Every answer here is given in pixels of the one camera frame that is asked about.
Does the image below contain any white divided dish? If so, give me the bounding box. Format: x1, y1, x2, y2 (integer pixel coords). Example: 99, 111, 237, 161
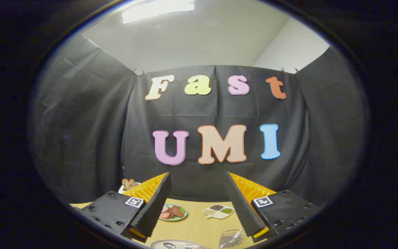
202, 204, 235, 220

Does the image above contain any white round plate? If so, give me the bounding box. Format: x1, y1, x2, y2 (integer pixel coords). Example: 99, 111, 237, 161
150, 239, 209, 249

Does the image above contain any white toaster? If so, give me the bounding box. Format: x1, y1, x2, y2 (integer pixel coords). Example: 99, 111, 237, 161
118, 182, 141, 194

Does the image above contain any metal wire basket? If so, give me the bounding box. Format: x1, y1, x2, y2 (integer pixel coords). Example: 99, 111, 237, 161
219, 229, 245, 248

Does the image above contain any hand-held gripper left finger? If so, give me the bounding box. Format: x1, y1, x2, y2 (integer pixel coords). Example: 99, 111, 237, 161
73, 172, 172, 243

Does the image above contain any pale green plate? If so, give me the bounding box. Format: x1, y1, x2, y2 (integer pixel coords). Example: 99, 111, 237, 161
159, 204, 188, 222

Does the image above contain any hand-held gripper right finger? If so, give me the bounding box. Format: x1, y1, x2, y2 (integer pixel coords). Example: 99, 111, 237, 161
225, 172, 322, 242

